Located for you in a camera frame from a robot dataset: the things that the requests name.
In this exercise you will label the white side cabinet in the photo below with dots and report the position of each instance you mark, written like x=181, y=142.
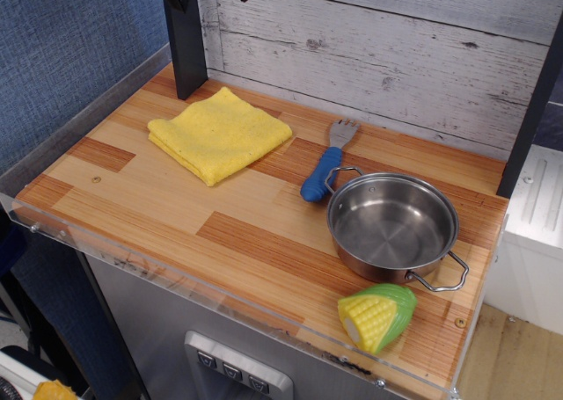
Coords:
x=525, y=279

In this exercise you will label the folded yellow towel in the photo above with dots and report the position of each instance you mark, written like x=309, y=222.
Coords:
x=218, y=136

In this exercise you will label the stainless steel cabinet front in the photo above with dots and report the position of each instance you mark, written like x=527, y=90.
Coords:
x=153, y=321

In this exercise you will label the yellow object bottom left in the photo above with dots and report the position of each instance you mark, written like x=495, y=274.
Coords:
x=53, y=390

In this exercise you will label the stainless steel pot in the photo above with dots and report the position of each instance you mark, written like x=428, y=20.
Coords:
x=392, y=227

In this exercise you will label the clear acrylic edge guard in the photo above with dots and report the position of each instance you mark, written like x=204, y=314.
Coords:
x=251, y=245

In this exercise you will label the toy corn cob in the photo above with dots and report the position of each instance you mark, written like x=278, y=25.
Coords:
x=377, y=315

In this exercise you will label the blue handled metal fork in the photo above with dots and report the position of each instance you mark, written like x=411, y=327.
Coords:
x=315, y=187

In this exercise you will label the silver button control panel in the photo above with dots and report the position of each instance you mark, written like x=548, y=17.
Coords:
x=222, y=372

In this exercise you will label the black left upright post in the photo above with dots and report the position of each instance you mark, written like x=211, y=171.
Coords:
x=187, y=50

